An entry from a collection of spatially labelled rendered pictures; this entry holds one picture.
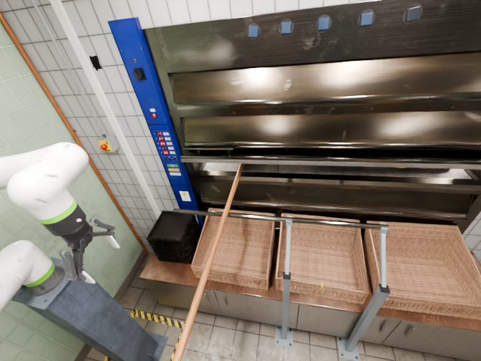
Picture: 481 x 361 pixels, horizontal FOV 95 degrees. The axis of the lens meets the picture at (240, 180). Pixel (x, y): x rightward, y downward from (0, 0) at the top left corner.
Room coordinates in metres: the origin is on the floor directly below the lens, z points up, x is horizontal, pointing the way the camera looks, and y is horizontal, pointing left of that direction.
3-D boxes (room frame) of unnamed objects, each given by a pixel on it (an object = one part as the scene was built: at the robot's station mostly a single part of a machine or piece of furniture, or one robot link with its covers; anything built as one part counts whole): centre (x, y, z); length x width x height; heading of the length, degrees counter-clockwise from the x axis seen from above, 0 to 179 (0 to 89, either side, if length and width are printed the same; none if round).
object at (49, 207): (0.48, 0.52, 1.81); 0.13 x 0.11 x 0.14; 178
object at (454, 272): (0.70, -1.06, 0.72); 0.56 x 0.49 x 0.28; 75
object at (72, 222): (0.48, 0.52, 1.71); 0.12 x 0.09 x 0.06; 74
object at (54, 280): (0.64, 1.04, 1.23); 0.26 x 0.15 x 0.06; 71
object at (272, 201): (1.13, -0.54, 1.02); 1.79 x 0.11 x 0.19; 74
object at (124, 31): (2.31, 0.21, 1.08); 1.93 x 0.16 x 2.15; 164
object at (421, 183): (1.15, -0.55, 1.16); 1.80 x 0.06 x 0.04; 74
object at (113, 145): (1.50, 0.91, 1.46); 0.10 x 0.07 x 0.10; 74
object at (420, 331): (0.88, -0.35, 0.29); 2.42 x 0.56 x 0.58; 74
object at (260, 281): (1.04, 0.10, 0.72); 0.56 x 0.49 x 0.28; 72
